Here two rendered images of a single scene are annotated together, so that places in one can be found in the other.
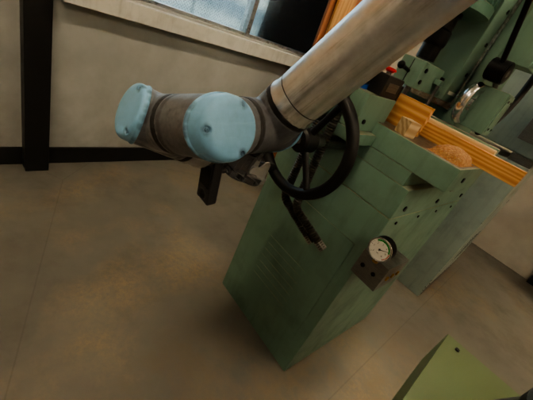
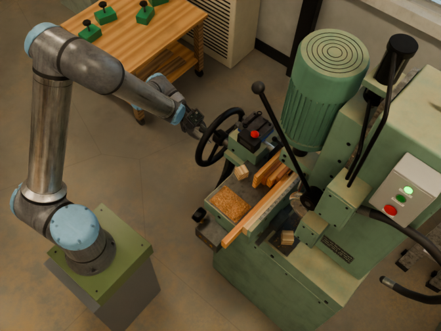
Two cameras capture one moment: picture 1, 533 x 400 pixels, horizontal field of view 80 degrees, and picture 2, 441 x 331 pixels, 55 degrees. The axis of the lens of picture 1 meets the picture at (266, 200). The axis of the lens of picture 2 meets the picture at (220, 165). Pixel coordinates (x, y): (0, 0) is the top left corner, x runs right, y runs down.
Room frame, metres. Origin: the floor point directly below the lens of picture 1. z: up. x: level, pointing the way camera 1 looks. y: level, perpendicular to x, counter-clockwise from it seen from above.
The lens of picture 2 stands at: (0.76, -1.01, 2.22)
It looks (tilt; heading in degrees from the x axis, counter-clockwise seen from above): 59 degrees down; 90
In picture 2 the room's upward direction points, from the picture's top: 4 degrees clockwise
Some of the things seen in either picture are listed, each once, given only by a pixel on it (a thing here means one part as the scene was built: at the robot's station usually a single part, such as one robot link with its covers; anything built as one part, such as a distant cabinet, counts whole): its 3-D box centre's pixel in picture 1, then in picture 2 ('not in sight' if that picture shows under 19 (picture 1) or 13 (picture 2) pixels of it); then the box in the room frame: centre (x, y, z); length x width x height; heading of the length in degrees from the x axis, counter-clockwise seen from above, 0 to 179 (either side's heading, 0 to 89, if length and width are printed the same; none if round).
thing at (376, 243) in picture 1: (381, 251); (199, 216); (0.68, -0.31, 0.65); 0.06 x 0.04 x 0.08; 51
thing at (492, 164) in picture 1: (408, 120); (282, 183); (0.98, -0.28, 0.92); 0.62 x 0.02 x 0.04; 51
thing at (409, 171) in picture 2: not in sight; (405, 192); (1.17, -0.55, 1.40); 0.10 x 0.06 x 0.16; 141
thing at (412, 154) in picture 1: (362, 121); (269, 161); (0.94, -0.16, 0.87); 0.61 x 0.30 x 0.06; 51
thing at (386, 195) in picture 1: (383, 159); (309, 214); (1.11, -0.32, 0.76); 0.57 x 0.45 x 0.09; 141
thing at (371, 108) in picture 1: (354, 103); (253, 141); (0.87, -0.11, 0.91); 0.15 x 0.14 x 0.09; 51
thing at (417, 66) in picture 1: (417, 78); (301, 161); (1.03, -0.26, 1.03); 0.14 x 0.07 x 0.09; 141
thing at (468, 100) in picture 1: (468, 102); (306, 207); (1.03, -0.42, 1.02); 0.12 x 0.03 x 0.12; 141
